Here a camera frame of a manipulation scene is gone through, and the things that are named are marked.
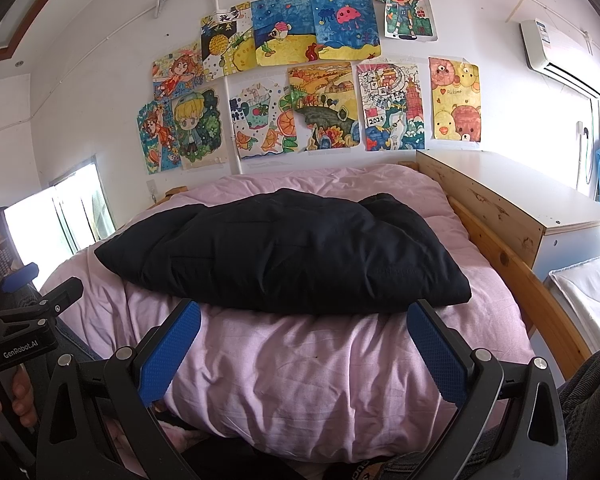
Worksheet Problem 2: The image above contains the white folded bedding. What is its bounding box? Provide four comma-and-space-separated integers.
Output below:
545, 257, 600, 353

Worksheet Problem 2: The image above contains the white air conditioner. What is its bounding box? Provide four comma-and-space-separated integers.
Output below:
519, 20, 600, 100

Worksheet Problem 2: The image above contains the white wooden cabinet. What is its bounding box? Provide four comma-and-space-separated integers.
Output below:
416, 150, 600, 281

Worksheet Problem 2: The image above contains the pineapple yellow drawing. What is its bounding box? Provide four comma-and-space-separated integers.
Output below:
200, 1, 258, 81

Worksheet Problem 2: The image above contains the person's left hand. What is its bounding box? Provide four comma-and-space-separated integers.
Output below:
0, 364, 38, 428

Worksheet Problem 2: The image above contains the white conduit pipe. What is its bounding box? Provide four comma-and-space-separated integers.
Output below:
201, 0, 244, 176

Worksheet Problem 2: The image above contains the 2024 calendar drawing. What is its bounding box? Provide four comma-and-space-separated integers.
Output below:
356, 62, 426, 152

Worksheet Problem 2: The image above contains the window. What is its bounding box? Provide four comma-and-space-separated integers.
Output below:
4, 158, 116, 288

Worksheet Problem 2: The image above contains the blonde anime kid drawing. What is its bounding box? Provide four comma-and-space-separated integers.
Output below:
171, 88, 227, 170

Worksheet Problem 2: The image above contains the red-haired mermaid drawing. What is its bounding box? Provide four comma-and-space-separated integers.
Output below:
136, 101, 182, 174

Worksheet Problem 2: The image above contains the wooden bed frame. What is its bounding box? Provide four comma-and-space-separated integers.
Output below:
147, 159, 594, 380

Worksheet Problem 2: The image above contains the landscape hill drawing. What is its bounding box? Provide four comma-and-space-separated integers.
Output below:
287, 62, 361, 151

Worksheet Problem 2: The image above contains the red-haired girl drawing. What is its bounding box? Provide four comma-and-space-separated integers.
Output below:
151, 40, 204, 101

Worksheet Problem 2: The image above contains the black puffer jacket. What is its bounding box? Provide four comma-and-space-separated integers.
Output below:
95, 188, 471, 316

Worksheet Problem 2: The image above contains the blue fish beach drawing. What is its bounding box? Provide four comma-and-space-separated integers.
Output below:
251, 0, 318, 66

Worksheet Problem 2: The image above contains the red-haired boy drawing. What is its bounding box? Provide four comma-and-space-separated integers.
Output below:
376, 0, 438, 41

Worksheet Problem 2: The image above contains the pink jellyfish drawing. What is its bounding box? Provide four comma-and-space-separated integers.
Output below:
311, 0, 381, 61

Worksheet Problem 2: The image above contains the orange slices drawing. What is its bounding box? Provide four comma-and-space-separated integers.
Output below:
230, 74, 299, 159

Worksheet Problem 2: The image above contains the bears and chicks drawing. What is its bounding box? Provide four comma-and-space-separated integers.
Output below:
428, 58, 481, 143

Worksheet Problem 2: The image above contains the white wall socket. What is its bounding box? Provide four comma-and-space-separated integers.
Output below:
146, 179, 158, 204

